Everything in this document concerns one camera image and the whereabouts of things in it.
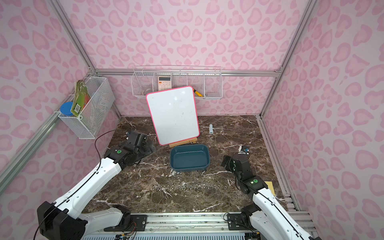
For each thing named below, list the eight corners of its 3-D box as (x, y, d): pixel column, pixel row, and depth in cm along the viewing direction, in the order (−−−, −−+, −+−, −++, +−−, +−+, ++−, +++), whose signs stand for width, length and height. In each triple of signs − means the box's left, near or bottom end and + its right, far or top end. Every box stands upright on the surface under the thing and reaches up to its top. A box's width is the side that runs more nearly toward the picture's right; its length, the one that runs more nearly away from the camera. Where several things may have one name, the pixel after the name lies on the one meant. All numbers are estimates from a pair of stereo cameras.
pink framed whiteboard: (161, 150, 102) (148, 114, 75) (158, 130, 113) (146, 93, 86) (199, 141, 106) (199, 103, 80) (193, 123, 117) (191, 85, 91)
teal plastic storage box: (169, 171, 93) (168, 166, 88) (172, 149, 103) (171, 144, 98) (209, 171, 93) (210, 166, 88) (208, 149, 103) (208, 144, 98)
